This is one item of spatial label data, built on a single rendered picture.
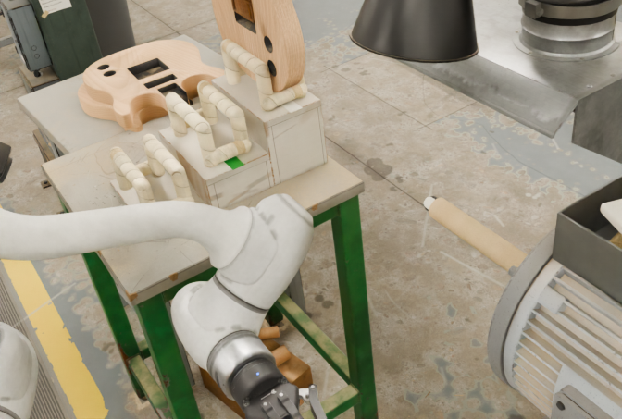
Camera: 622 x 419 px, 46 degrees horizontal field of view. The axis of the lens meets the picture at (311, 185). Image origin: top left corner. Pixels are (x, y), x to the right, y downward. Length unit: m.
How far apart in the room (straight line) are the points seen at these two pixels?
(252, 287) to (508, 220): 2.04
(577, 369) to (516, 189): 2.43
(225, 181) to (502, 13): 0.85
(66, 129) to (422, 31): 1.58
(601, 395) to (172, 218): 0.60
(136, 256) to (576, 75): 1.04
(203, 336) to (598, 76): 0.66
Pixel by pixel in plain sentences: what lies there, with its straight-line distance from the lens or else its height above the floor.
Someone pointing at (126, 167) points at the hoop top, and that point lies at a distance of 1.65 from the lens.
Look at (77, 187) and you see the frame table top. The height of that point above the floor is 0.93.
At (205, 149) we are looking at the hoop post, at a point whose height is 1.07.
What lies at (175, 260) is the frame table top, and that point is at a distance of 1.55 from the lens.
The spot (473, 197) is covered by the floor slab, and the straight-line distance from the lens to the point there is 3.15.
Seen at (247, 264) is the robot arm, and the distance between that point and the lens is 1.08.
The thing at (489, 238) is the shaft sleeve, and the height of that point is 1.27.
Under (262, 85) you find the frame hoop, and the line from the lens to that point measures 1.61.
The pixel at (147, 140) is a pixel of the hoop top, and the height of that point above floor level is 1.05.
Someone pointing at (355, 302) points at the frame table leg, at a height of 0.57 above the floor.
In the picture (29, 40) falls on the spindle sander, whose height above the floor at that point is 0.79.
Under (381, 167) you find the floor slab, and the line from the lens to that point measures 3.34.
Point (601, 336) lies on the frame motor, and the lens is 0.80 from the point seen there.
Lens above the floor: 1.91
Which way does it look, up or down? 36 degrees down
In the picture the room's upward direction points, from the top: 8 degrees counter-clockwise
